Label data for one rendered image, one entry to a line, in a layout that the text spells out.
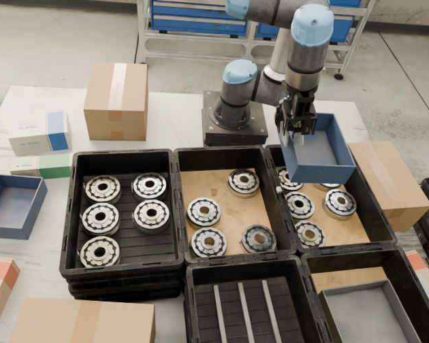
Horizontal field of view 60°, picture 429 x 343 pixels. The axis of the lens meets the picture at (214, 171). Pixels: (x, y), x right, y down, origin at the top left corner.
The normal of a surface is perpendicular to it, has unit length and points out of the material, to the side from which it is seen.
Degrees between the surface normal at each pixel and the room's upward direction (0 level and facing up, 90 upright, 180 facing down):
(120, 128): 90
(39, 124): 0
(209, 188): 0
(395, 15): 90
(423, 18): 90
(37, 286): 0
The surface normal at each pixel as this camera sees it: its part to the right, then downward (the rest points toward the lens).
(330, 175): 0.07, 0.77
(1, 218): 0.11, -0.65
